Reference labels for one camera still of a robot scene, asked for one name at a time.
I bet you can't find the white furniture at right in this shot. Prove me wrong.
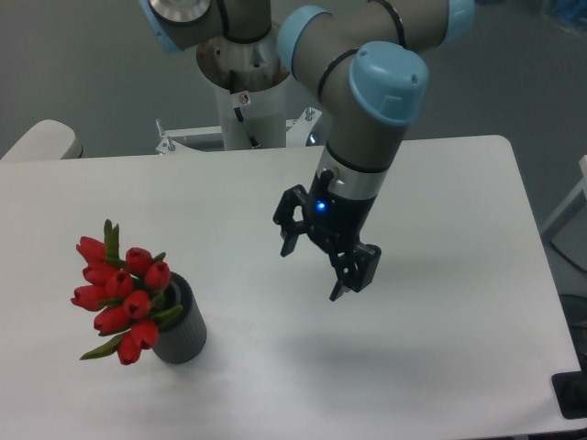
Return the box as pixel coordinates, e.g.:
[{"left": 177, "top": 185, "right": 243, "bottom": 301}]
[{"left": 539, "top": 156, "right": 586, "bottom": 243}]

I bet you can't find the white metal base frame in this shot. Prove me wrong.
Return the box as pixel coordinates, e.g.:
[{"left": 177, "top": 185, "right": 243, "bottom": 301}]
[{"left": 154, "top": 107, "right": 325, "bottom": 155}]

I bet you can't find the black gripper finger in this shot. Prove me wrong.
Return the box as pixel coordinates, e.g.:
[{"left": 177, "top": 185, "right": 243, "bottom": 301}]
[
  {"left": 273, "top": 184, "right": 308, "bottom": 257},
  {"left": 327, "top": 241, "right": 382, "bottom": 301}
]

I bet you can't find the dark grey ribbed vase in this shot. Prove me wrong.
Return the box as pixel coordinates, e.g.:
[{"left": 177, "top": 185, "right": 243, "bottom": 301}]
[{"left": 152, "top": 272, "right": 207, "bottom": 364}]

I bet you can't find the black table corner device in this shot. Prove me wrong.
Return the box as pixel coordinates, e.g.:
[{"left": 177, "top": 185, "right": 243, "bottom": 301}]
[{"left": 551, "top": 371, "right": 586, "bottom": 420}]

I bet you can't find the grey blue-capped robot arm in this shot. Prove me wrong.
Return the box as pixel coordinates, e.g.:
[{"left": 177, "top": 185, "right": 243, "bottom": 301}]
[{"left": 141, "top": 1, "right": 475, "bottom": 298}]

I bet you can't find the white chair back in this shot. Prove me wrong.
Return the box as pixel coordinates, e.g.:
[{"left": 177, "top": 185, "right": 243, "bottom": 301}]
[{"left": 1, "top": 119, "right": 83, "bottom": 164}]

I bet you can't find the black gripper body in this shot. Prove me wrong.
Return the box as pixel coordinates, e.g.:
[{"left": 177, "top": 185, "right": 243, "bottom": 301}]
[{"left": 305, "top": 157, "right": 386, "bottom": 256}]

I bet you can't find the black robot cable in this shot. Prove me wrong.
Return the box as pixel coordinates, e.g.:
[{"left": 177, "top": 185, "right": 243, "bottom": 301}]
[{"left": 228, "top": 69, "right": 261, "bottom": 149}]

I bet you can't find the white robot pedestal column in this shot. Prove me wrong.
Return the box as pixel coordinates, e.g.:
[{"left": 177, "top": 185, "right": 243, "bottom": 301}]
[{"left": 196, "top": 24, "right": 290, "bottom": 145}]

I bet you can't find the red tulip bouquet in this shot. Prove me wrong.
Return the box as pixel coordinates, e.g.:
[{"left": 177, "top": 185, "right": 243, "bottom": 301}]
[{"left": 71, "top": 219, "right": 189, "bottom": 365}]

